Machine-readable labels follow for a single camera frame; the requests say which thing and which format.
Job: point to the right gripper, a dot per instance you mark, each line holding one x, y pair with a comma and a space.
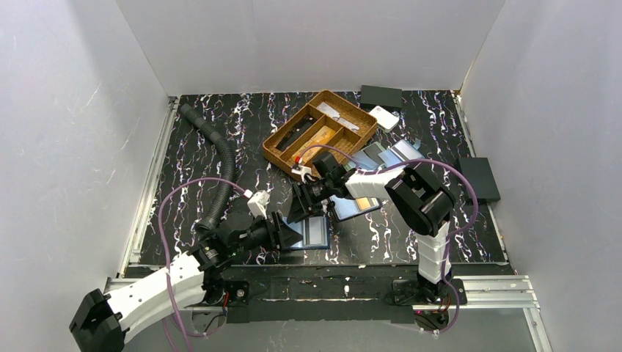
307, 196

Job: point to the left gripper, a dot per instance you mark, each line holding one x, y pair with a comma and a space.
277, 230

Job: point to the white card black stripe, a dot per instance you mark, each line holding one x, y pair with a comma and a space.
316, 231

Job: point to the navy blue card holder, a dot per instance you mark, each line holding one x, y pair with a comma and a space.
301, 228

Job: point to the orange VIP card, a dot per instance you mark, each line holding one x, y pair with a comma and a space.
306, 152

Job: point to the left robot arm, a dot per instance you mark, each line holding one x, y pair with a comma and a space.
107, 321

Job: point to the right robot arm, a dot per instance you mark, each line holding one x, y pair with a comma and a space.
423, 202

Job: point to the black card holder open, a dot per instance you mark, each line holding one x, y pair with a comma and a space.
345, 209

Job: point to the yellow card in holder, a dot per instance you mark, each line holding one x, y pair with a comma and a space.
366, 203

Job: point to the orange card in tray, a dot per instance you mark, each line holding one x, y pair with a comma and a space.
322, 136

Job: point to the green card holder open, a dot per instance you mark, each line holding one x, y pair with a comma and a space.
368, 158

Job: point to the white card in tray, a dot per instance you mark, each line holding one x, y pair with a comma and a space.
335, 115

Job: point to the light blue card holder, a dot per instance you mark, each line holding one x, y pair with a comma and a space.
401, 151

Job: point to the brown woven divider tray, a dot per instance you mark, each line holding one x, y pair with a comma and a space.
328, 123

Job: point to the white small box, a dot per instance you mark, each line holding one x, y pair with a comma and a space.
386, 120

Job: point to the black box at back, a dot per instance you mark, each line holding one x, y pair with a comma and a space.
385, 97

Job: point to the black box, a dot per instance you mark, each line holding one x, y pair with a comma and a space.
385, 97
479, 174

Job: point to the black box at right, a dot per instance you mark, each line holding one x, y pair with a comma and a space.
479, 174

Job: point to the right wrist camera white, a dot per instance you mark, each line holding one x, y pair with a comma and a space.
302, 173

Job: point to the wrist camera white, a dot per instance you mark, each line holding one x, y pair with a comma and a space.
302, 173
257, 202

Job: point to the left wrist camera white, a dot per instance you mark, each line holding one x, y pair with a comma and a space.
257, 202

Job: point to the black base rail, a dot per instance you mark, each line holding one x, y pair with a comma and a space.
258, 293

